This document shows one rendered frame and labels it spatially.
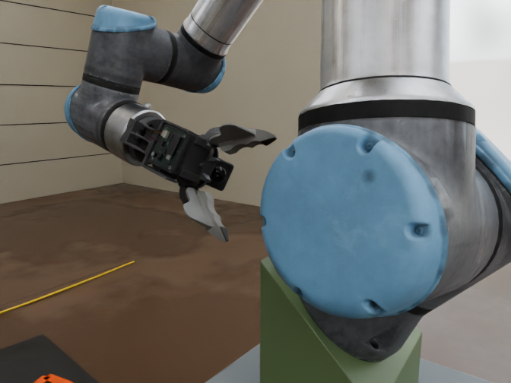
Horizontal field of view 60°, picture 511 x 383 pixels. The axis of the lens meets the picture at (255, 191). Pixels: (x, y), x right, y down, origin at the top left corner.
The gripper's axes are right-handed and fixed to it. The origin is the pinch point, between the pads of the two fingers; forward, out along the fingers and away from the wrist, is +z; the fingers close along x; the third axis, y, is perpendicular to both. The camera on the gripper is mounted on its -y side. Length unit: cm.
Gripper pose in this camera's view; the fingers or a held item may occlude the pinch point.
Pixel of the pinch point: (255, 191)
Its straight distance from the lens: 58.4
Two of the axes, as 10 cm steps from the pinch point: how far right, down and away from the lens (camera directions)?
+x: 4.3, -9.0, -0.2
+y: -4.9, -2.1, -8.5
